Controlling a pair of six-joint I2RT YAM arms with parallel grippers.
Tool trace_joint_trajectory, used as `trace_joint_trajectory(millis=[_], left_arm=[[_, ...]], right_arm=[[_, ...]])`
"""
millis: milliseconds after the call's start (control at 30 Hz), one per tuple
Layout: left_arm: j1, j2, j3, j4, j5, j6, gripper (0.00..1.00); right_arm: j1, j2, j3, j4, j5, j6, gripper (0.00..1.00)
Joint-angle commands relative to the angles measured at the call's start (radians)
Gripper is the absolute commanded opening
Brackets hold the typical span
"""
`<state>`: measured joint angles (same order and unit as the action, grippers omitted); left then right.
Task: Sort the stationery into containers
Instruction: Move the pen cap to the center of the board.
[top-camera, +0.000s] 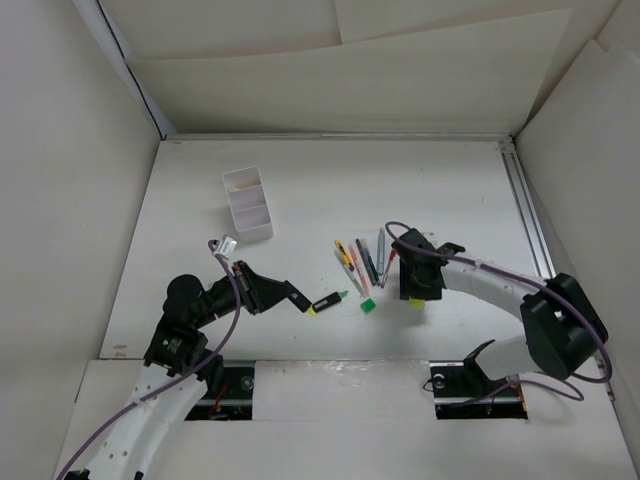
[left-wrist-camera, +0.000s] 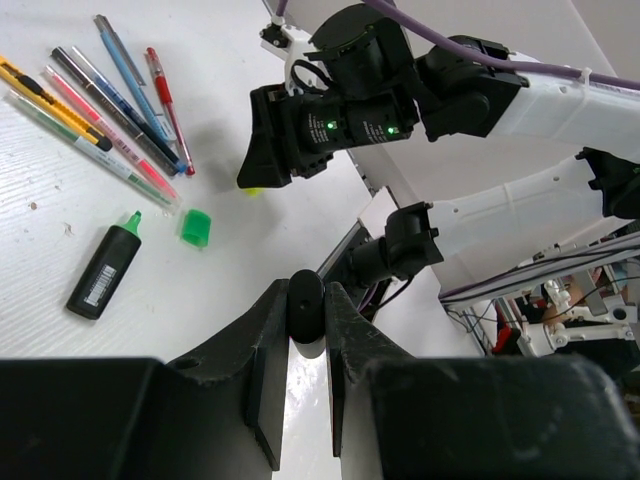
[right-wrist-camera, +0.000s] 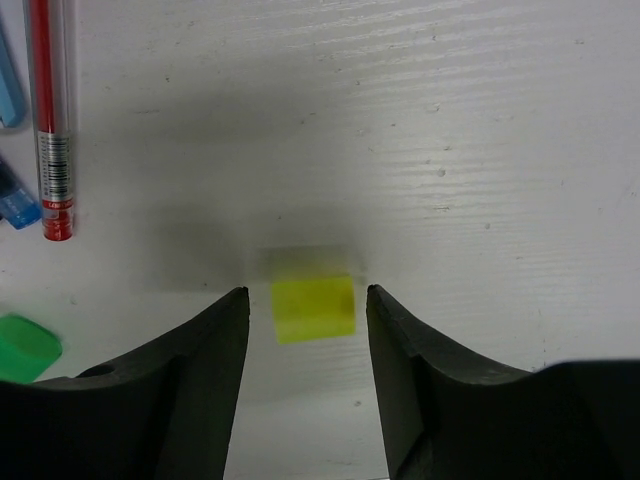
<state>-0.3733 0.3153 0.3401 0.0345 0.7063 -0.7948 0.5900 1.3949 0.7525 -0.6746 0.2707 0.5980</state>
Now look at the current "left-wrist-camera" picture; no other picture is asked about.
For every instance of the green highlighter cap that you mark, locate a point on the green highlighter cap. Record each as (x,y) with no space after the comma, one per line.
(196,228)

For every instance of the clear red pen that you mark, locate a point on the clear red pen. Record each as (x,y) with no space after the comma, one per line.
(166,99)

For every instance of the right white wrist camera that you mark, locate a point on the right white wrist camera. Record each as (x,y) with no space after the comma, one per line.
(288,43)

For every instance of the clear green pen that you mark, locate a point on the clear green pen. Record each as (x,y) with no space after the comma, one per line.
(79,143)

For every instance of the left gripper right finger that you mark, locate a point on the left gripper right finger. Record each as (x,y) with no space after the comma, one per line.
(396,416)

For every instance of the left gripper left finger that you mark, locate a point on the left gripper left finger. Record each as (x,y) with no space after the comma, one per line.
(215,412)

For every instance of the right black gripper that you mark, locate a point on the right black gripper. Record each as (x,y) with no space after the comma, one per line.
(296,136)

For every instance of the clear pink pen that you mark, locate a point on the clear pink pen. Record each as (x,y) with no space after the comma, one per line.
(88,112)

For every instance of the black blue pen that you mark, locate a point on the black blue pen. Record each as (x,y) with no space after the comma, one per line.
(119,109)

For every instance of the black yellow highlighter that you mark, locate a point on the black yellow highlighter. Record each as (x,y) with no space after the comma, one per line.
(305,313)

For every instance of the black green highlighter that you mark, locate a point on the black green highlighter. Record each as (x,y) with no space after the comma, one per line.
(106,269)

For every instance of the yellow highlighter cap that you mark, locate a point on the yellow highlighter cap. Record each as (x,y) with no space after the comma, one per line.
(253,191)

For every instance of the yellow utility knife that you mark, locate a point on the yellow utility knife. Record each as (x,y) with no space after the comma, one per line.
(30,88)

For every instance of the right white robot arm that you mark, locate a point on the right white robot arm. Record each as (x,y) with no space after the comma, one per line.
(369,74)

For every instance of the light blue mechanical pencil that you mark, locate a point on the light blue mechanical pencil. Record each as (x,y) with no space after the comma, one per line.
(137,85)

